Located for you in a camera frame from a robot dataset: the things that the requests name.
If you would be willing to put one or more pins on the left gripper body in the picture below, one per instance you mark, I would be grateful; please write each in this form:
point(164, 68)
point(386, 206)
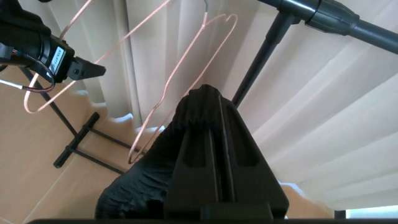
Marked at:
point(53, 59)

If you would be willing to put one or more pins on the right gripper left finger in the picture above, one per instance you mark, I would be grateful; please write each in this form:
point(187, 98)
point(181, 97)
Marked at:
point(186, 186)

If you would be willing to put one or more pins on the pink clothes hanger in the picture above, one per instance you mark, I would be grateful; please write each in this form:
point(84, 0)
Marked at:
point(204, 20)
point(133, 31)

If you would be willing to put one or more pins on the black clothes rack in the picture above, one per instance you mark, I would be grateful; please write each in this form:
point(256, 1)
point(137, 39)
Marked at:
point(329, 15)

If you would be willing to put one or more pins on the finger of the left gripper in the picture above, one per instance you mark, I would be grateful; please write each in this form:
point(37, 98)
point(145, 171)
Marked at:
point(84, 70)

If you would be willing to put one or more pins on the black shorts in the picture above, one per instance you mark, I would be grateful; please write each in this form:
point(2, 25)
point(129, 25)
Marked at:
point(140, 186)

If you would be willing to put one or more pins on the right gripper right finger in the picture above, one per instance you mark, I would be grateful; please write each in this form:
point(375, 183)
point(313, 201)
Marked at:
point(258, 186)

